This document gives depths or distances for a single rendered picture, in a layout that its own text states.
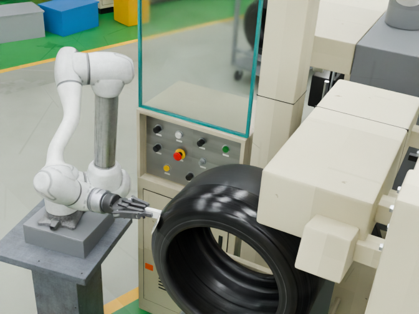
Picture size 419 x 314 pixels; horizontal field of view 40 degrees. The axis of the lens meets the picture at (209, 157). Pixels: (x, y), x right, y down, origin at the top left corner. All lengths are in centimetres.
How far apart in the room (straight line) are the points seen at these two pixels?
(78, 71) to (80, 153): 247
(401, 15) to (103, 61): 117
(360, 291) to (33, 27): 588
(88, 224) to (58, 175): 81
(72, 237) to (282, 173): 160
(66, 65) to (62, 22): 494
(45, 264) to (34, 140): 243
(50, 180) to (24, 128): 328
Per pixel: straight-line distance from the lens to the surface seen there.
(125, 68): 241
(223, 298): 218
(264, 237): 169
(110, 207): 207
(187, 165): 269
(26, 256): 281
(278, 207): 129
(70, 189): 205
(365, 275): 204
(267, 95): 190
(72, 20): 742
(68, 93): 234
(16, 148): 496
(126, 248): 379
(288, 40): 181
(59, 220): 275
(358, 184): 126
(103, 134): 256
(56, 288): 299
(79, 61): 239
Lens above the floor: 245
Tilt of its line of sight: 31 degrees down
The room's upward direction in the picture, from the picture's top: 4 degrees clockwise
